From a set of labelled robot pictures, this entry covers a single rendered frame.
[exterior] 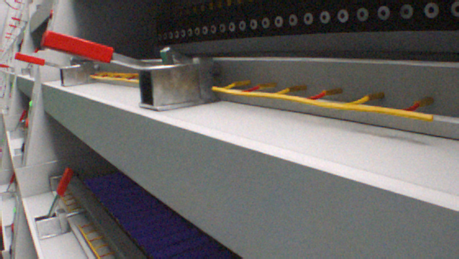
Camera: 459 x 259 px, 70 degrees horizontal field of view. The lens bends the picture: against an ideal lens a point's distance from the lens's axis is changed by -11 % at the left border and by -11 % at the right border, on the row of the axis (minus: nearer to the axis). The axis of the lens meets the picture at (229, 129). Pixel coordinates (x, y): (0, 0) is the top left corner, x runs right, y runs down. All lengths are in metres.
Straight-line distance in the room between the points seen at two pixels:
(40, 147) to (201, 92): 0.45
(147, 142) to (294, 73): 0.08
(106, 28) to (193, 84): 0.45
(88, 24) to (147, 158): 0.46
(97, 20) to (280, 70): 0.49
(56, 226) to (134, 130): 0.30
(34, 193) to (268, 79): 0.52
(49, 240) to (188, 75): 0.33
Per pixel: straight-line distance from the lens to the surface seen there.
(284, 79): 0.18
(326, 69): 0.16
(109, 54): 0.19
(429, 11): 0.29
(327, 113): 0.16
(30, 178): 0.64
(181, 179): 0.16
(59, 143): 0.63
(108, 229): 0.42
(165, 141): 0.17
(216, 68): 0.22
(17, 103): 1.32
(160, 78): 0.20
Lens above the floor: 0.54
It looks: 2 degrees down
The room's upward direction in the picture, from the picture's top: 12 degrees clockwise
